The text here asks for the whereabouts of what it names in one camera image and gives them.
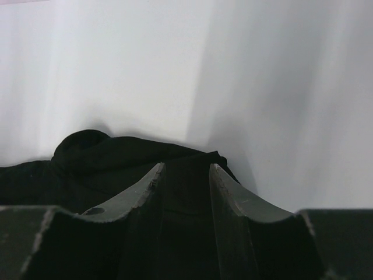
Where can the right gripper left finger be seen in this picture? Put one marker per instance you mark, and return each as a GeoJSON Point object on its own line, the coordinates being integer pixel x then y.
{"type": "Point", "coordinates": [140, 208]}

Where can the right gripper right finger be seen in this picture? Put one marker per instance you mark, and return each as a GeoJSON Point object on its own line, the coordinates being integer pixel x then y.
{"type": "Point", "coordinates": [257, 240]}

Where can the black t shirt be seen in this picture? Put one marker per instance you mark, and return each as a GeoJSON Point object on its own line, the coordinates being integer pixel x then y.
{"type": "Point", "coordinates": [45, 236]}

